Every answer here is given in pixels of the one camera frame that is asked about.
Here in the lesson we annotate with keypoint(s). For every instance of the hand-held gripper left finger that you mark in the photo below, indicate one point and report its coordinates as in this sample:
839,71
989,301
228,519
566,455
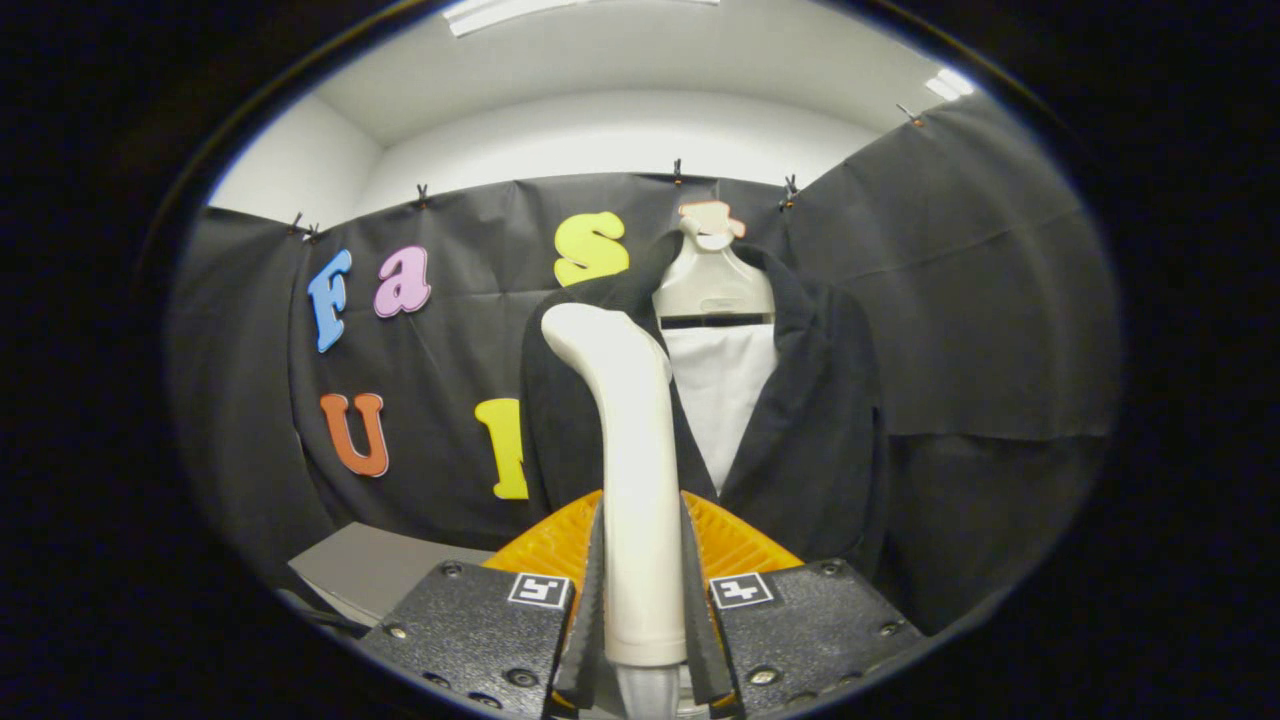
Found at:
590,640

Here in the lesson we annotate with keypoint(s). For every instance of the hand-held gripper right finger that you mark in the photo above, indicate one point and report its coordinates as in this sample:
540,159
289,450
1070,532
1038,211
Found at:
700,650

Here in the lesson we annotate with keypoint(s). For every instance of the white garment steamer head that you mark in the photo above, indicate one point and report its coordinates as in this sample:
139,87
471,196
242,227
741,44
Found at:
640,500

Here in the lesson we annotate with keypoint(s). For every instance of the black button jacket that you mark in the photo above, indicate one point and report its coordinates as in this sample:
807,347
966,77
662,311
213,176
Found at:
810,430

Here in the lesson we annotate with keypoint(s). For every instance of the grey cabinet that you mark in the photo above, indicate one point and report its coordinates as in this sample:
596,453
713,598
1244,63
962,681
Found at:
380,565

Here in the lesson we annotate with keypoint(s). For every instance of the white padded dress form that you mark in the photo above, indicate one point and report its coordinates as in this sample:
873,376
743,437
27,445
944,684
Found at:
720,400

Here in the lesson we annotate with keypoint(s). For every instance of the beige plastic hanger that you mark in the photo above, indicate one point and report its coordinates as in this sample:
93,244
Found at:
712,285

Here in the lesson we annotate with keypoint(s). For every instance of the black backdrop cloth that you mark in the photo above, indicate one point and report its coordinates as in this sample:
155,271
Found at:
1000,300

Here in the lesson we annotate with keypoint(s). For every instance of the small ceiling light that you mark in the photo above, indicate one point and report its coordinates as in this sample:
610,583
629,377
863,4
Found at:
948,84

